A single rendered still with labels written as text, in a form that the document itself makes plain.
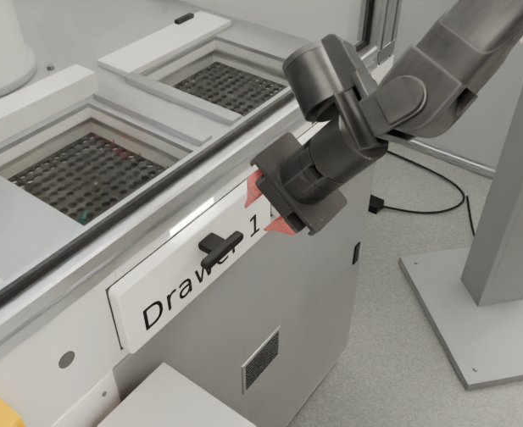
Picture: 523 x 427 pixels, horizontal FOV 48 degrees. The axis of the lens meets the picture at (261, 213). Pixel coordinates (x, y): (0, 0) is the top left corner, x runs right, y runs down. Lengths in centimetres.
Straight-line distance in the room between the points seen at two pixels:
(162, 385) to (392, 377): 105
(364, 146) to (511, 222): 119
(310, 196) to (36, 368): 34
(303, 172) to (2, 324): 32
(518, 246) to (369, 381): 56
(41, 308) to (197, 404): 25
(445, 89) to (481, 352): 138
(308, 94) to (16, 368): 40
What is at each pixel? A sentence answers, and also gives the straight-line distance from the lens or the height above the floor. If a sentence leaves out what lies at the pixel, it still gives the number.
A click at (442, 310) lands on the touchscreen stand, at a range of 190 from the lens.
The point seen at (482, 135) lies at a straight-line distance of 246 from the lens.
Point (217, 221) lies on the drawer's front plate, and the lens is 77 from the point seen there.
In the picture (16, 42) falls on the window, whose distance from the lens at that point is 53.
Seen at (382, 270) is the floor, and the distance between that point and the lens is 201.
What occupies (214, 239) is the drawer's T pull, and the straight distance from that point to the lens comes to 75.
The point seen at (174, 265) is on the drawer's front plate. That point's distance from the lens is 73.
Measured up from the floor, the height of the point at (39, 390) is 86.
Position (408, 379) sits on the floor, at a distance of 176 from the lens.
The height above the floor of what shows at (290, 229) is 100.
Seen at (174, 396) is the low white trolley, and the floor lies 76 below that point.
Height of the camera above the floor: 142
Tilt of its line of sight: 41 degrees down
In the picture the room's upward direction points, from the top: straight up
